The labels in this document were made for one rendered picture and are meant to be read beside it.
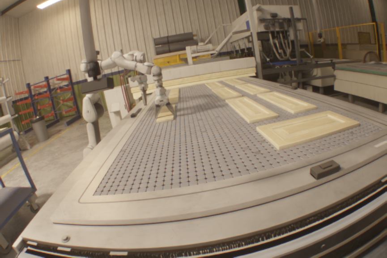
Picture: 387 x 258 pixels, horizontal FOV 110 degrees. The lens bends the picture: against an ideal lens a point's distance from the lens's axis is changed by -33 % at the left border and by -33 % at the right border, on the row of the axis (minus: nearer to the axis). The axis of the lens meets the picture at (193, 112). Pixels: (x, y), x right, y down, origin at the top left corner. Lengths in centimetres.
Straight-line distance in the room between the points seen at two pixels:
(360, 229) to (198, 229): 50
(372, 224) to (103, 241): 82
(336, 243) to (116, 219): 64
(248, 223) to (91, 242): 44
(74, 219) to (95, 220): 8
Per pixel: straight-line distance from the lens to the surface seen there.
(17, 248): 84
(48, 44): 973
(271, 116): 120
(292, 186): 64
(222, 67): 346
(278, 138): 90
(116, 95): 400
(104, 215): 66
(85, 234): 67
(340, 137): 98
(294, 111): 128
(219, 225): 56
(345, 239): 70
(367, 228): 77
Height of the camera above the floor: 126
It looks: 14 degrees down
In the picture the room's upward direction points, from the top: 10 degrees counter-clockwise
